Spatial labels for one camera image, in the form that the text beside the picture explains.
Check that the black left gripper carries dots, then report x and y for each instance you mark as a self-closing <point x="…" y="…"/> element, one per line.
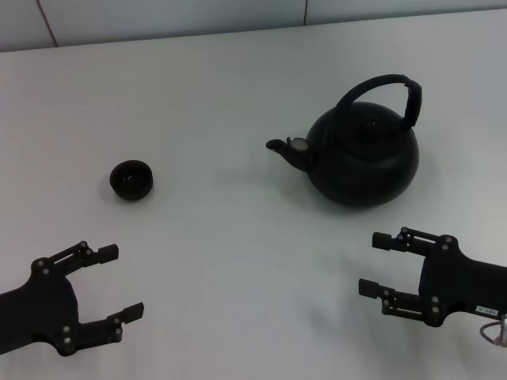
<point x="39" y="308"/>

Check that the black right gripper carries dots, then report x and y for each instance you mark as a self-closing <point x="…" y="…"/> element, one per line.
<point x="467" y="285"/>

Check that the small black teacup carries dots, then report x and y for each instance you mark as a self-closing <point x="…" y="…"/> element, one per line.
<point x="132" y="191"/>

